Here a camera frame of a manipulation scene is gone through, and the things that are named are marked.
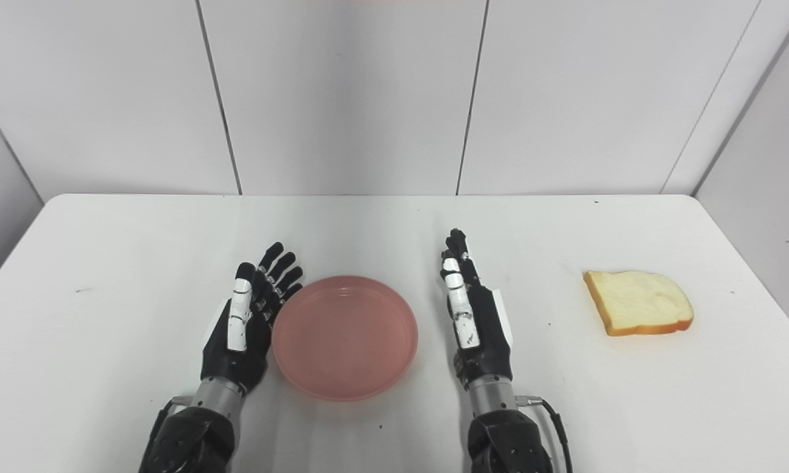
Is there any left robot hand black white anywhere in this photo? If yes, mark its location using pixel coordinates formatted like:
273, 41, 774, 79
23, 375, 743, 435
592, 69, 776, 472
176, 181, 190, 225
200, 242, 304, 395

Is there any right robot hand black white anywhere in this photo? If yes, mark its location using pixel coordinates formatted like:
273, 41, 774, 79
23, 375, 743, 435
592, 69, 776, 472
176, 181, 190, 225
441, 228, 515, 390

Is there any pink round plate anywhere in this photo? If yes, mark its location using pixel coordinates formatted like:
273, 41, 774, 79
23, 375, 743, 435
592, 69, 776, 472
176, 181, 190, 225
271, 275, 419, 402

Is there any slice of white bread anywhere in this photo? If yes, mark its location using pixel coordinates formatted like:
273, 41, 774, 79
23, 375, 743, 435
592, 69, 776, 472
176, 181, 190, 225
583, 270, 694, 338

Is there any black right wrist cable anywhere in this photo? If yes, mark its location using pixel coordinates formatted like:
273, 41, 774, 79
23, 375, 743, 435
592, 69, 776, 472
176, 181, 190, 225
516, 395, 574, 473

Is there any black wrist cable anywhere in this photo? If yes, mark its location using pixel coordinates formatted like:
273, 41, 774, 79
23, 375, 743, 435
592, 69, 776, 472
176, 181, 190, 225
516, 395, 574, 473
146, 396, 194, 461

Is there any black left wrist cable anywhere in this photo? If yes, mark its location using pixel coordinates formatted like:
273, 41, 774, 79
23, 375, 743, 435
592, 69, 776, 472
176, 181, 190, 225
146, 396, 194, 461

